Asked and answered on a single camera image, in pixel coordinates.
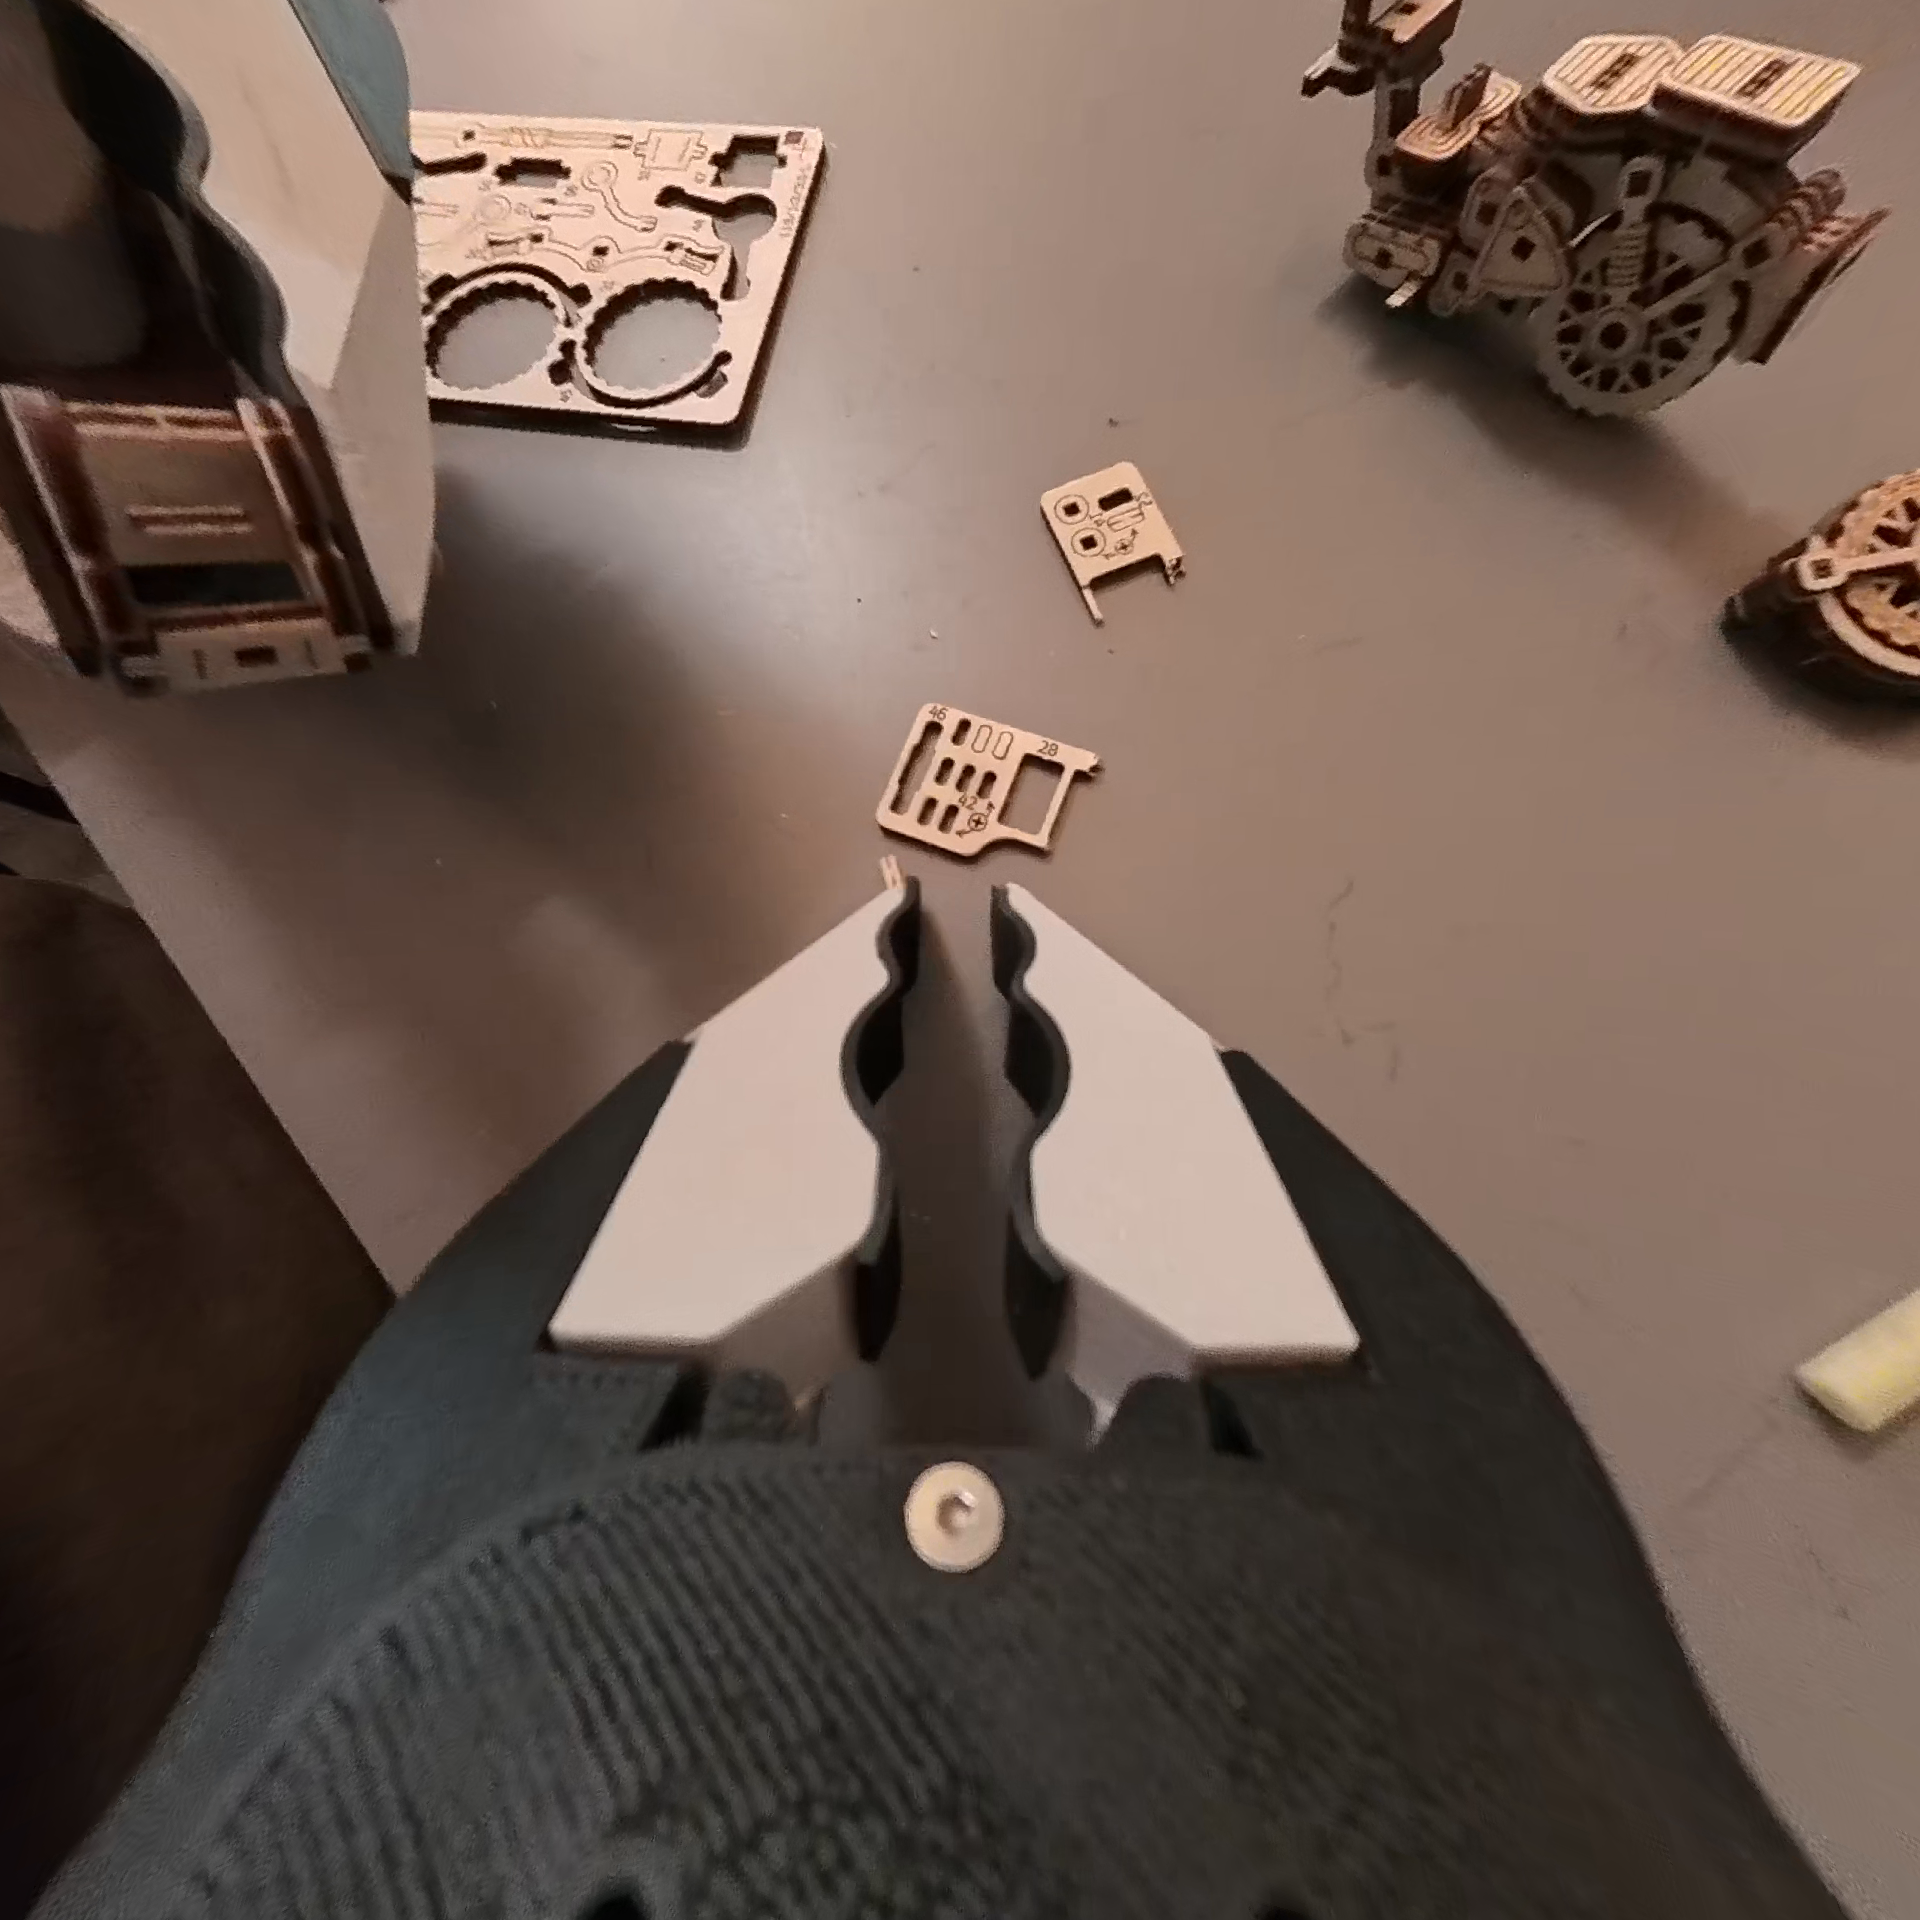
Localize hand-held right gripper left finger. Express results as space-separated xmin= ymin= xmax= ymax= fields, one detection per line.
xmin=545 ymin=878 xmax=923 ymax=1413

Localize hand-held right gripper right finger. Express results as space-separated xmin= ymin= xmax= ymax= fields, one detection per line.
xmin=985 ymin=881 xmax=1366 ymax=1425

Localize small wooden box assembly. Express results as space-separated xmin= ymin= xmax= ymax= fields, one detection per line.
xmin=0 ymin=382 xmax=379 ymax=699

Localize wooden puzzle sheet gear holes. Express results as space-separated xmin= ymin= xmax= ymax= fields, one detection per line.
xmin=408 ymin=111 xmax=832 ymax=448

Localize small wooden fret slotted holes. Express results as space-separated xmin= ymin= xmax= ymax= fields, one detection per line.
xmin=878 ymin=703 xmax=1109 ymax=859

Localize small wooden fret round holes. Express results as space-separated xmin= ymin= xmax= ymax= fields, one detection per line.
xmin=1041 ymin=462 xmax=1191 ymax=629

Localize pale yellow block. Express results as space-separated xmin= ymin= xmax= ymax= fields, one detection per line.
xmin=1795 ymin=1293 xmax=1920 ymax=1429

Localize wooden wheel assembly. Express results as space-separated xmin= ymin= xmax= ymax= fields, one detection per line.
xmin=1721 ymin=469 xmax=1920 ymax=691

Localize wooden motorcycle model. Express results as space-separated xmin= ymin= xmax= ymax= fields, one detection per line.
xmin=1302 ymin=0 xmax=1895 ymax=421

